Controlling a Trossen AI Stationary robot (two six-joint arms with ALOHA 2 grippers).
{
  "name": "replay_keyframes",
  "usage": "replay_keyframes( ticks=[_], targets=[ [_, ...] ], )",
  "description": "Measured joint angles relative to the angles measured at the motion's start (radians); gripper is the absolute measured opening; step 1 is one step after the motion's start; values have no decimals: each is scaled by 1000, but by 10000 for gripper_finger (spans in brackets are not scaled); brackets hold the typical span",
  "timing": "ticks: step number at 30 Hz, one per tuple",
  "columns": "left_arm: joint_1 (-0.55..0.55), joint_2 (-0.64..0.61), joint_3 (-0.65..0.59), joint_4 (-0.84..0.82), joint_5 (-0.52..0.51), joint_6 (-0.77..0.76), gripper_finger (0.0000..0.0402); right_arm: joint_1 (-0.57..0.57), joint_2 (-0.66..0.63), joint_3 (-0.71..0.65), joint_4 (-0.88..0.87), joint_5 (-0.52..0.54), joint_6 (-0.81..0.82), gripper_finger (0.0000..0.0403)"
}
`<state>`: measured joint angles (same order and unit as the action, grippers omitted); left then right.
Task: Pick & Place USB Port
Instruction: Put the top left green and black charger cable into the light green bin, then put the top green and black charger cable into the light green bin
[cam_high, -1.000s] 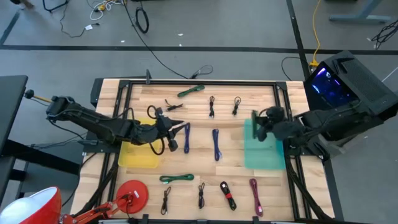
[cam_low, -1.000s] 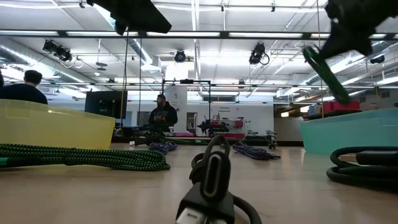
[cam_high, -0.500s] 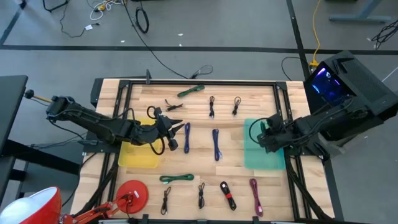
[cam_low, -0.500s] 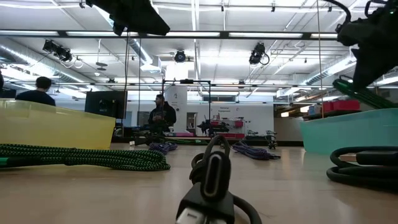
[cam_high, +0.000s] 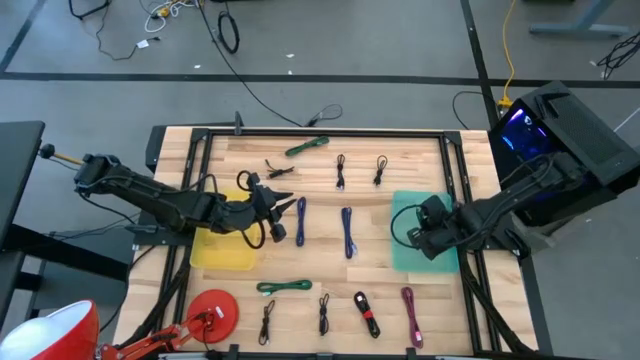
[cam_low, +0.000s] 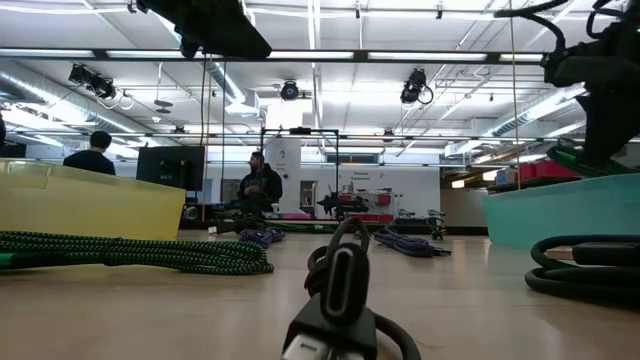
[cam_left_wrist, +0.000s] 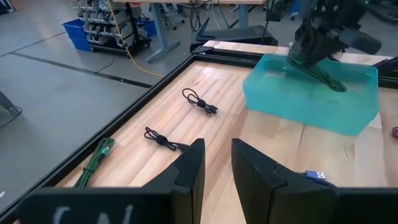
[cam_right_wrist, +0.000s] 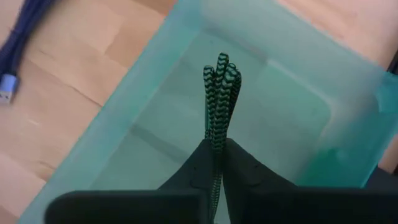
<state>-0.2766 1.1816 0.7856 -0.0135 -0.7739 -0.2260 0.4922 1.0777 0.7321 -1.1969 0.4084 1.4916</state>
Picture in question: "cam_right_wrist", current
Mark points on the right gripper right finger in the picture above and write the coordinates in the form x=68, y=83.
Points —
x=248, y=186

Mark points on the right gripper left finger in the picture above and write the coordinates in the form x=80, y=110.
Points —
x=202, y=168

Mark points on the teal translucent plastic bin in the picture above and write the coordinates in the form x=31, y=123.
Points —
x=280, y=109

